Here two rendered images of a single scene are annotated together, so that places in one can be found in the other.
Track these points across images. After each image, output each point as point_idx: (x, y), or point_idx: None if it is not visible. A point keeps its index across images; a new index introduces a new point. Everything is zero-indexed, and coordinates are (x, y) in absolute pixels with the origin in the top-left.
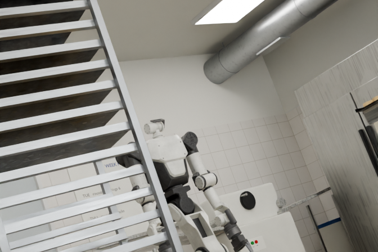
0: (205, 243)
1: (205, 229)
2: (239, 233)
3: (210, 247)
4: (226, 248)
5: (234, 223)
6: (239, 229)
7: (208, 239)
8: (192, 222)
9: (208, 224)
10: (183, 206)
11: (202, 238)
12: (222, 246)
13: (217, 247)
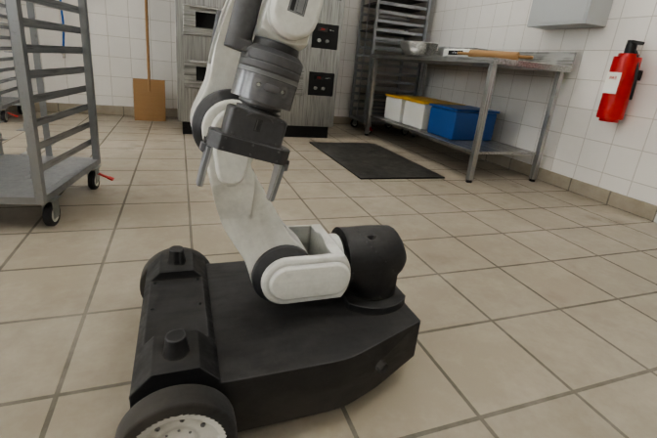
0: (203, 80)
1: None
2: (243, 100)
3: (197, 96)
4: (202, 120)
5: (236, 49)
6: (246, 81)
7: (206, 74)
8: (223, 9)
9: (221, 25)
10: None
11: (207, 63)
12: (196, 108)
13: (195, 106)
